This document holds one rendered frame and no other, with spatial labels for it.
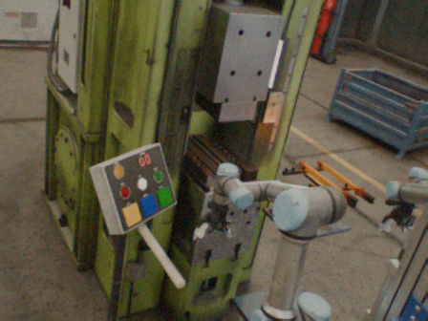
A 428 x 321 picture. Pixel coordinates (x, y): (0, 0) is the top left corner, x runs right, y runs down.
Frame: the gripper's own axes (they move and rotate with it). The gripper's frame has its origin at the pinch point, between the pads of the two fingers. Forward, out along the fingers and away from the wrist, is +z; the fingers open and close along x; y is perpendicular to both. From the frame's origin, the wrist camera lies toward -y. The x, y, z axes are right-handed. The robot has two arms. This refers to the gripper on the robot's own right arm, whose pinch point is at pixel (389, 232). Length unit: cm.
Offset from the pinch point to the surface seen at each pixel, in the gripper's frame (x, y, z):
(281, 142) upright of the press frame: -28, -71, -11
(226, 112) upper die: -76, -44, -38
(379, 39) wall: 529, -747, 57
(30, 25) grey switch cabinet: -179, -565, 61
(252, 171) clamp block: -53, -50, -4
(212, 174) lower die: -76, -45, -5
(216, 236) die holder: -69, -40, 30
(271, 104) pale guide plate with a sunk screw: -43, -65, -36
